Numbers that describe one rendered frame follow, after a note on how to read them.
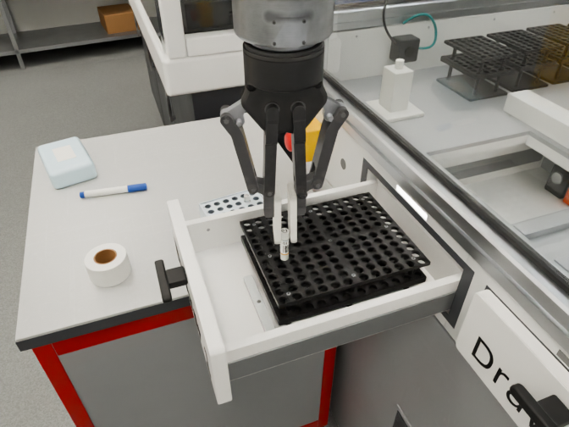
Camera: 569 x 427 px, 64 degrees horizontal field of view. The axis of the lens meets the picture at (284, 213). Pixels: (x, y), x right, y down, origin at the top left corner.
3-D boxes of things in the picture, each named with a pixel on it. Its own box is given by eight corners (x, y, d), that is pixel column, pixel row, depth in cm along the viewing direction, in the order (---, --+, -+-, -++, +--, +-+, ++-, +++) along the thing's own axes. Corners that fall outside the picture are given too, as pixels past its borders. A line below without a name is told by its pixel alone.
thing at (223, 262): (229, 384, 56) (224, 354, 52) (187, 249, 75) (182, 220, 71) (494, 296, 67) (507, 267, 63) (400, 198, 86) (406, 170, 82)
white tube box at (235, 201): (214, 243, 87) (212, 227, 84) (200, 218, 93) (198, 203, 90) (273, 224, 91) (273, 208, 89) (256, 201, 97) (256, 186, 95)
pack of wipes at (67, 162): (99, 178, 104) (94, 161, 101) (55, 191, 100) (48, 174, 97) (82, 150, 114) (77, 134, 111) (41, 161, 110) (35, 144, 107)
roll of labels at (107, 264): (94, 293, 77) (88, 276, 74) (85, 268, 82) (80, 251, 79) (135, 278, 80) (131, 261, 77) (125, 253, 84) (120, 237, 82)
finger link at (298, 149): (285, 90, 47) (299, 88, 47) (292, 180, 54) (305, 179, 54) (290, 107, 44) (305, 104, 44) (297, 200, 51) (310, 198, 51)
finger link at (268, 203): (274, 181, 50) (247, 183, 50) (274, 217, 53) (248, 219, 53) (273, 174, 51) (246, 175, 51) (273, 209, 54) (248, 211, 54)
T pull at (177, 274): (163, 306, 57) (162, 298, 56) (155, 266, 62) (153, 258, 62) (192, 298, 58) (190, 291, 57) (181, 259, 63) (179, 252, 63)
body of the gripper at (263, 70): (237, 53, 38) (244, 150, 44) (338, 49, 39) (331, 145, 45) (235, 26, 44) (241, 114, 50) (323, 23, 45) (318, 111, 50)
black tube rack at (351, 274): (278, 337, 61) (278, 305, 57) (241, 252, 74) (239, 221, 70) (422, 293, 67) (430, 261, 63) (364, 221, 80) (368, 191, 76)
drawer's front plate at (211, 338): (218, 407, 55) (209, 352, 48) (176, 252, 76) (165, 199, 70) (232, 402, 56) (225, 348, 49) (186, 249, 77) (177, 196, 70)
